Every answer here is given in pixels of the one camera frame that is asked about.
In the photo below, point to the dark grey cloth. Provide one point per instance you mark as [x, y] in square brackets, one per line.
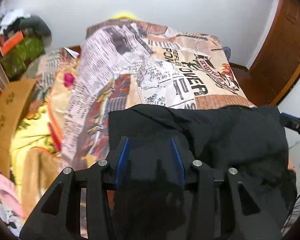
[38, 28]

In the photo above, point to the wooden lap table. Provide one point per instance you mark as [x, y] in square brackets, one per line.
[7, 112]

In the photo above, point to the yellow pillow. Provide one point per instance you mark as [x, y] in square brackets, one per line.
[124, 16]

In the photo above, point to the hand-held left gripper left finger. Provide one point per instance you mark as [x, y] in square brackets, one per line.
[121, 162]

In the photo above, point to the brown wooden door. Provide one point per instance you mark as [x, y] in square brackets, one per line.
[282, 50]

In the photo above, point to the pink plastic toy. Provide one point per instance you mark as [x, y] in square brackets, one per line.
[6, 192]

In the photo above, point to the striped grey cloth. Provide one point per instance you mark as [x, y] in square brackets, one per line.
[48, 70]

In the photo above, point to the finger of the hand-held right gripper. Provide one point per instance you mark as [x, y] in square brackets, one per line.
[295, 123]

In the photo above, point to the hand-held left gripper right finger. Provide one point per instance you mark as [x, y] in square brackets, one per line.
[178, 162]

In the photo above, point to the orange box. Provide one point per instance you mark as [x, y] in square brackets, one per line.
[11, 43]

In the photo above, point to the yellow floral blanket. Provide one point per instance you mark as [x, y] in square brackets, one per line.
[32, 140]

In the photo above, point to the black hooded zip jacket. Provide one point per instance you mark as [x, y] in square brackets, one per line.
[227, 140]

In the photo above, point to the bed with printed sheet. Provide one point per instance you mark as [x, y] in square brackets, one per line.
[197, 75]

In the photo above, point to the blue grey backpack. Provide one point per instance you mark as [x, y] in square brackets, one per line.
[227, 53]

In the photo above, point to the green patterned cloth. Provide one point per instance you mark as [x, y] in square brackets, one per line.
[21, 57]

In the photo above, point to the white crumpled cloth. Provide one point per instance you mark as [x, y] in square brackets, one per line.
[11, 17]

